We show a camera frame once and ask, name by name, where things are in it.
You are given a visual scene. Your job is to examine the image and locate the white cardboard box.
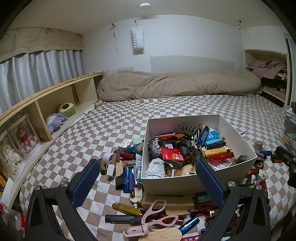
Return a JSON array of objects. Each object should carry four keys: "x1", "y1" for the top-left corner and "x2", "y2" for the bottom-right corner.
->
[{"x1": 141, "y1": 114, "x2": 258, "y2": 196}]

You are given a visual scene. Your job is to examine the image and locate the wardrobe niche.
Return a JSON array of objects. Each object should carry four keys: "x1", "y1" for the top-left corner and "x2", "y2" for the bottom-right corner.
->
[{"x1": 244, "y1": 49, "x2": 292, "y2": 107}]

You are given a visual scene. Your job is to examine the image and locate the white charger plug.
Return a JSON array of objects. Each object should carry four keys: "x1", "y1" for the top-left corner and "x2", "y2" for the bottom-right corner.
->
[{"x1": 106, "y1": 163, "x2": 116, "y2": 178}]

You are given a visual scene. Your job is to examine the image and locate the purple plush toy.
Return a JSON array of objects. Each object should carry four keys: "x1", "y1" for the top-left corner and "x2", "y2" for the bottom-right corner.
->
[{"x1": 46, "y1": 113, "x2": 68, "y2": 134}]

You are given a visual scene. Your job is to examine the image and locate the wooden bedside shelf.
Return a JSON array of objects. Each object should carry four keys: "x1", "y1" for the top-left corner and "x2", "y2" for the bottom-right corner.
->
[{"x1": 0, "y1": 71, "x2": 104, "y2": 209}]

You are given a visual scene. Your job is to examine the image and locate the grey curtain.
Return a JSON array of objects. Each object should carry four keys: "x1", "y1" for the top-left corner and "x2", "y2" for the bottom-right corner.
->
[{"x1": 0, "y1": 49, "x2": 84, "y2": 114}]

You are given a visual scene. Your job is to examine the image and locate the pink scissors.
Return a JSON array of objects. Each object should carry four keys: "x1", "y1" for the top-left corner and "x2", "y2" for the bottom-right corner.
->
[{"x1": 122, "y1": 199, "x2": 179, "y2": 237}]

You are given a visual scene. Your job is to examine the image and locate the round wooden disc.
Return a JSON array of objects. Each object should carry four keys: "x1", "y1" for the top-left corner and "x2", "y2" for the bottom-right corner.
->
[{"x1": 116, "y1": 162, "x2": 126, "y2": 179}]

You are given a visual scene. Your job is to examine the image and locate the black pen-shaped tube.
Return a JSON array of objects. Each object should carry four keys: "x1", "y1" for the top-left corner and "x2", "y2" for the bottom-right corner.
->
[{"x1": 105, "y1": 214, "x2": 137, "y2": 224}]

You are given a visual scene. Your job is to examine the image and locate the wooden oval hairbrush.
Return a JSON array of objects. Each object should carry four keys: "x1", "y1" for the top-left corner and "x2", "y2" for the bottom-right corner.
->
[{"x1": 143, "y1": 228, "x2": 183, "y2": 241}]

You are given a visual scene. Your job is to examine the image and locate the black hair claw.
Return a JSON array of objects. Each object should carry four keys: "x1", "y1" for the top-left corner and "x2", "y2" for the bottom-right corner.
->
[{"x1": 178, "y1": 125, "x2": 201, "y2": 139}]

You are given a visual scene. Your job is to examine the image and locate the white hanging bag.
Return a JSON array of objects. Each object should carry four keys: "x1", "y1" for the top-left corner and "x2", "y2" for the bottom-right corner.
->
[{"x1": 131, "y1": 20, "x2": 145, "y2": 55}]

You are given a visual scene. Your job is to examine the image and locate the gold tube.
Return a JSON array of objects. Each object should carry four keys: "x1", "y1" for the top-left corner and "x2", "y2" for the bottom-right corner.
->
[{"x1": 112, "y1": 202, "x2": 140, "y2": 216}]

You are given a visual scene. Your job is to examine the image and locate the clear case with white doll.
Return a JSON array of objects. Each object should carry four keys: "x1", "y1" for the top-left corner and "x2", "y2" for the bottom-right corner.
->
[{"x1": 0, "y1": 130, "x2": 26, "y2": 181}]

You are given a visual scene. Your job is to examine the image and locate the green flat box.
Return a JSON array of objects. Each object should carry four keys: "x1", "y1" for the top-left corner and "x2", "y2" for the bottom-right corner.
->
[{"x1": 195, "y1": 194, "x2": 211, "y2": 204}]

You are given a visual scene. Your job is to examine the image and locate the checkered bed sheet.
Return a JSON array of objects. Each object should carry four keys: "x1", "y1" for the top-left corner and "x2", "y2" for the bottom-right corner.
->
[{"x1": 18, "y1": 94, "x2": 296, "y2": 241}]

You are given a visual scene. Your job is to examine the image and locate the pile of pink clothes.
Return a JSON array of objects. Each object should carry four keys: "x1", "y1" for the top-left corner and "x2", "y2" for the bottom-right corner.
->
[{"x1": 253, "y1": 60, "x2": 287, "y2": 79}]

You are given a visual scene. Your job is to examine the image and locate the purple crochet piece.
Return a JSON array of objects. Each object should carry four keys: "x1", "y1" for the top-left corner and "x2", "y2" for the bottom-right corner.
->
[{"x1": 147, "y1": 138, "x2": 166, "y2": 160}]

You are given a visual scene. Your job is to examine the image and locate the white lace trim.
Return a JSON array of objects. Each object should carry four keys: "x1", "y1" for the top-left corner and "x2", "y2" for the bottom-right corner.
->
[{"x1": 146, "y1": 159, "x2": 166, "y2": 178}]

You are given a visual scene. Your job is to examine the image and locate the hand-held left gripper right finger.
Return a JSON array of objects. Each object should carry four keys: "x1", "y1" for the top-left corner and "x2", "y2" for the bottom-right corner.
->
[{"x1": 195, "y1": 158, "x2": 272, "y2": 241}]

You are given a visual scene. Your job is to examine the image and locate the green plush toy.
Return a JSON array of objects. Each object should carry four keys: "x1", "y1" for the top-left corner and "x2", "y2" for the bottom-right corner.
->
[{"x1": 57, "y1": 103, "x2": 77, "y2": 116}]

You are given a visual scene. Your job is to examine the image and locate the white wall cable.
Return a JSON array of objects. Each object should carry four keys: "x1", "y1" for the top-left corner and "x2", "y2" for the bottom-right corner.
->
[{"x1": 112, "y1": 23, "x2": 119, "y2": 70}]

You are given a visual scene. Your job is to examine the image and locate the clear storage bin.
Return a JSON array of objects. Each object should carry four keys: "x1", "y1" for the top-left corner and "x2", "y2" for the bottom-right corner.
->
[{"x1": 283, "y1": 102, "x2": 296, "y2": 144}]

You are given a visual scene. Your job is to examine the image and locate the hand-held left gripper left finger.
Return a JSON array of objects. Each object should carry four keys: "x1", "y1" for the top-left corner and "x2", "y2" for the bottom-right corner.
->
[{"x1": 24, "y1": 159, "x2": 101, "y2": 241}]

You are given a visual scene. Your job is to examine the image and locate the red printed packet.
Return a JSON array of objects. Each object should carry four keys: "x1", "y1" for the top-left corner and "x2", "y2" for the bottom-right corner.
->
[{"x1": 161, "y1": 147, "x2": 185, "y2": 163}]

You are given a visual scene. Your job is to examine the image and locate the clear plastic bottle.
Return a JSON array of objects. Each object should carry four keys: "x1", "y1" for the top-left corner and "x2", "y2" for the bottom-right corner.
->
[{"x1": 0, "y1": 204, "x2": 26, "y2": 234}]

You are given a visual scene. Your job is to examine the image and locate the clear case with red doll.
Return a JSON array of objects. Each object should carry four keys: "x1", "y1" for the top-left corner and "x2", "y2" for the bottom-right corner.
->
[{"x1": 8, "y1": 113, "x2": 41, "y2": 159}]

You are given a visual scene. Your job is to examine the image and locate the beige quilt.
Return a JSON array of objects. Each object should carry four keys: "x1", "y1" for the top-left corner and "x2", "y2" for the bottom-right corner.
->
[{"x1": 97, "y1": 67, "x2": 263, "y2": 102}]

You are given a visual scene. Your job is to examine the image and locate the blue metallic tube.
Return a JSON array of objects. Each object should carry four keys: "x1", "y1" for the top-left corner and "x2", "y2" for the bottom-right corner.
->
[{"x1": 178, "y1": 217, "x2": 200, "y2": 233}]

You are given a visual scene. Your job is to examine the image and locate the beige printed valance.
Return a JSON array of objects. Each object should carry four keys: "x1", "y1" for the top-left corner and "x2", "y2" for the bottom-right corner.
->
[{"x1": 0, "y1": 27, "x2": 84, "y2": 63}]

